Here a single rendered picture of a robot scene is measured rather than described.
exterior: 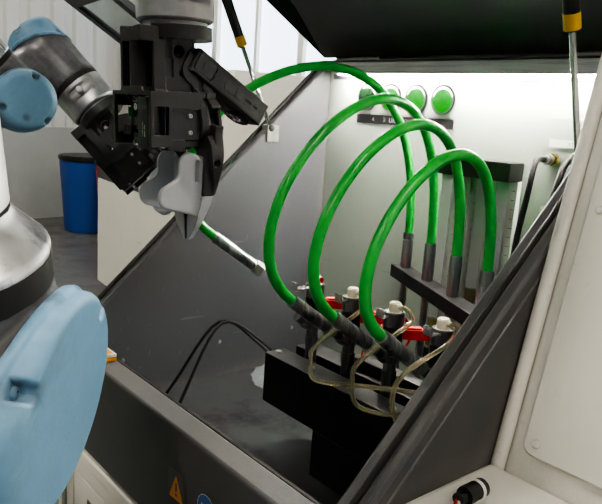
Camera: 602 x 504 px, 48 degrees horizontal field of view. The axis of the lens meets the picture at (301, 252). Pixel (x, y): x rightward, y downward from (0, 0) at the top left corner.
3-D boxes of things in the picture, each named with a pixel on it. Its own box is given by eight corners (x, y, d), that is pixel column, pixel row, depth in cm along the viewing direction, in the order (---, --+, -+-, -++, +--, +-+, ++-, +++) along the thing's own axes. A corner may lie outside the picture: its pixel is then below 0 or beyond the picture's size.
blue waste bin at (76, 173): (47, 227, 704) (46, 152, 689) (99, 223, 748) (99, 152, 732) (77, 237, 665) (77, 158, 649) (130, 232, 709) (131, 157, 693)
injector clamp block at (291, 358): (259, 441, 108) (264, 350, 105) (307, 425, 114) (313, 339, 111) (425, 554, 82) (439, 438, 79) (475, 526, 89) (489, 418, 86)
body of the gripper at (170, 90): (112, 149, 68) (109, 24, 66) (184, 147, 74) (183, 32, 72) (153, 155, 63) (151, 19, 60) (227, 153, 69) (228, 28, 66)
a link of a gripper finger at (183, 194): (149, 243, 69) (147, 151, 67) (197, 237, 73) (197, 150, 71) (166, 248, 67) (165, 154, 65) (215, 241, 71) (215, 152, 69)
